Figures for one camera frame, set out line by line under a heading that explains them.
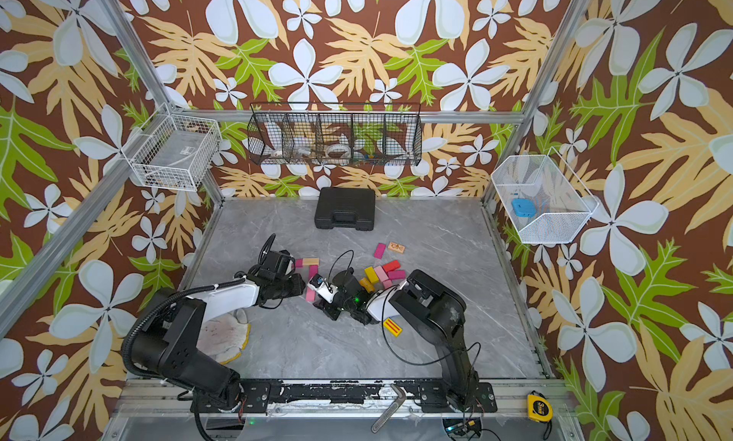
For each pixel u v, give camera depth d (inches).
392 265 39.0
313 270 39.6
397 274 38.3
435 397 29.0
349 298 29.4
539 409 27.7
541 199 32.8
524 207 32.2
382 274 37.9
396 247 41.0
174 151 33.4
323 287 31.7
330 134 38.5
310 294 36.7
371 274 38.0
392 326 33.8
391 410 28.3
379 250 41.2
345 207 43.8
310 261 39.9
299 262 36.8
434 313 20.3
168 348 17.4
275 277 28.9
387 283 37.6
